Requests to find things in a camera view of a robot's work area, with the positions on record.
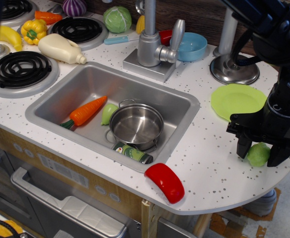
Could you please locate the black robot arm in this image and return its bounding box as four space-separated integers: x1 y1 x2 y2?
225 0 290 167

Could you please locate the back right stove burner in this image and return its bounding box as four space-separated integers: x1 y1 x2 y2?
48 17 109 51

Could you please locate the orange toy carrot in sink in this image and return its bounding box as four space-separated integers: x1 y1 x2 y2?
60 96 107 129

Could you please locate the yellow object bottom left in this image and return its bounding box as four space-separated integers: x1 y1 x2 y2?
0 220 23 238

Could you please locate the blue plastic bowl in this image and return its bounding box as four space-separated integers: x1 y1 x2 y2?
178 32 208 61

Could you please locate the silver toy faucet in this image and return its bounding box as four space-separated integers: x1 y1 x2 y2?
123 0 185 82

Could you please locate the yellow toy banana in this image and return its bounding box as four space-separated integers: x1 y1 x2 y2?
0 26 23 52

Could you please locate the red toy cheese wedge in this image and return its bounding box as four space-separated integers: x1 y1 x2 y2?
144 163 185 204

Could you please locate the stainless steel pot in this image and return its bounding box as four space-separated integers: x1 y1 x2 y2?
109 99 164 152

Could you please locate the light green plate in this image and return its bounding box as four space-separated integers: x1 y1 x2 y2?
211 84 267 121

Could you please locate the yellow toy bell pepper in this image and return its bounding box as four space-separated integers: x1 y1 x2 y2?
20 19 48 45

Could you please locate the yellow toy corn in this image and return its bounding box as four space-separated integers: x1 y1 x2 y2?
136 15 145 35

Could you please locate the silver stove knob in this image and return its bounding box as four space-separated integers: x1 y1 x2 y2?
0 44 10 59

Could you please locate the back left stove burner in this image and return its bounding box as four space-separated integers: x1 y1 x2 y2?
0 0 38 27

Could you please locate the front left stove burner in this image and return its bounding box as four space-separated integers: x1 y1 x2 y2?
0 51 59 99

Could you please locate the green toy broccoli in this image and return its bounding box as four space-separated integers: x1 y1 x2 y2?
247 142 271 167

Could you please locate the cream toy bottle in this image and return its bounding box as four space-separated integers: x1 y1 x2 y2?
38 33 87 64

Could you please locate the green toy can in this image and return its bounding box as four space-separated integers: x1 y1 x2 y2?
112 142 153 164

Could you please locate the grey support pole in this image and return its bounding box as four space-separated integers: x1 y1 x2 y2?
213 7 238 57

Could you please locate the light green toy pear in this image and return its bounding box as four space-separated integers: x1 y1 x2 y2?
101 104 119 125

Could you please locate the green toy cabbage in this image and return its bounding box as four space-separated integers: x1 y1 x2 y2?
103 6 132 33

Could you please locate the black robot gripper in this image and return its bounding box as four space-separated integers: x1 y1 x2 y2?
226 81 290 167

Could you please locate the red toy cup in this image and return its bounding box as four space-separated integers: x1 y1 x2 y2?
159 30 173 47

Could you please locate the grey oven door handle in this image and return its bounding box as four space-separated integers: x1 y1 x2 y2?
10 167 129 238

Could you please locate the small orange toy carrot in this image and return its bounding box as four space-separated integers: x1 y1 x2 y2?
34 11 63 24

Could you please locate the purple toy onion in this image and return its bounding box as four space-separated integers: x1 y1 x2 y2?
62 0 87 17

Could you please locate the black cable bottom left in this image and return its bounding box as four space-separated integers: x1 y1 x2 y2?
0 218 24 238

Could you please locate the grey metal sink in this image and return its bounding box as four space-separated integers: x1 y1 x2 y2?
25 62 200 172

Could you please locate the stove burner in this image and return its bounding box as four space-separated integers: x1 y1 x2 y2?
0 51 59 99
48 17 109 51
0 0 38 27

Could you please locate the blue handled toy knife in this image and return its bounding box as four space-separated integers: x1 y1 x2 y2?
103 33 140 45

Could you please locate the steel pot lid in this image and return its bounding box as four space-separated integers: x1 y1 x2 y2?
210 54 260 85

